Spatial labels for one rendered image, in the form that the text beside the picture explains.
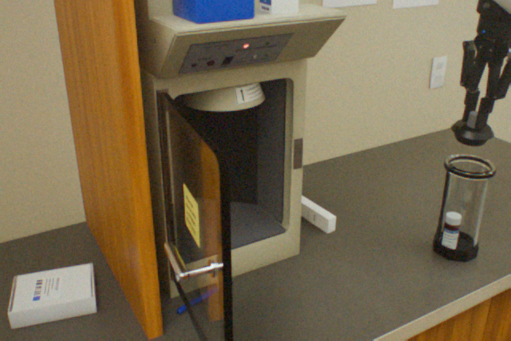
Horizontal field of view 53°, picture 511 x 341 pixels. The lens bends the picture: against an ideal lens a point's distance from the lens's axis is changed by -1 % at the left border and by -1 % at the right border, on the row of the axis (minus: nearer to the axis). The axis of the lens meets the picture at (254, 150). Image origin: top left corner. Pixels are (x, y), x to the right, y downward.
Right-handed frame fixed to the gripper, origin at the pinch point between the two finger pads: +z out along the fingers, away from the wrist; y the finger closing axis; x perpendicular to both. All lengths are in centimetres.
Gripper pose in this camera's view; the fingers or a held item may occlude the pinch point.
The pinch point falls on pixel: (477, 109)
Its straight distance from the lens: 123.1
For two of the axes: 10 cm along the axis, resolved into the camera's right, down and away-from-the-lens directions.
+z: -0.2, 8.8, 4.7
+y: -4.9, -4.2, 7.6
